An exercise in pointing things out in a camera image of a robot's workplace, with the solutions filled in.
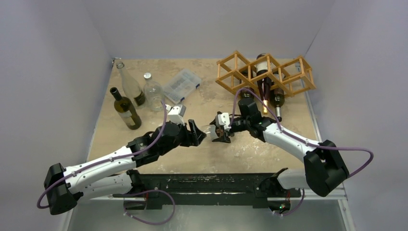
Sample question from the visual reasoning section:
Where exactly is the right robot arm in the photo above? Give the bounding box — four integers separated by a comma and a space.
204, 98, 350, 197

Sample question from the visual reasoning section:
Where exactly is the clear tall glass bottle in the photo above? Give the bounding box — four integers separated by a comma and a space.
116, 61, 146, 108

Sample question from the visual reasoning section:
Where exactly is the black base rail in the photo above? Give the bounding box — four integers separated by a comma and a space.
113, 170, 302, 212

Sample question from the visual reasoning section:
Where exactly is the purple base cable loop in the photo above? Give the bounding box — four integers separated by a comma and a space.
123, 190, 176, 225

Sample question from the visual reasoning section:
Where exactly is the clear squat glass bottle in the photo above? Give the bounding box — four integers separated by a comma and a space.
143, 72, 165, 112

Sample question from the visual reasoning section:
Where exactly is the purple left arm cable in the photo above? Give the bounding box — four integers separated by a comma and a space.
37, 100, 168, 209

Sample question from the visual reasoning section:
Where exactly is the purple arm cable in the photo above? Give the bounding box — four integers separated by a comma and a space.
37, 100, 168, 209
230, 88, 374, 179

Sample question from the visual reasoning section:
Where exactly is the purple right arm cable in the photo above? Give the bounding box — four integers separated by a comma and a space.
230, 88, 374, 179

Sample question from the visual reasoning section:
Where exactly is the wooden wine rack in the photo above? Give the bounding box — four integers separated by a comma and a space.
215, 51, 316, 97

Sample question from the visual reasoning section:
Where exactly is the clear plastic organizer box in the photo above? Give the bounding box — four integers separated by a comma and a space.
163, 68, 202, 104

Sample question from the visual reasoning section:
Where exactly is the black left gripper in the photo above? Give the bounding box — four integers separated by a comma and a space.
159, 119, 205, 156

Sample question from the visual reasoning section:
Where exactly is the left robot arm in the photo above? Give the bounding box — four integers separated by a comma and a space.
37, 119, 206, 215

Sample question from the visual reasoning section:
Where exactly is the green bottle cream label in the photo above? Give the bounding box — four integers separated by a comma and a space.
109, 87, 142, 130

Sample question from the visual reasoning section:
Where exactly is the brown bottle gold neck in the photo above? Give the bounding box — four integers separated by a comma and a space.
256, 60, 272, 115

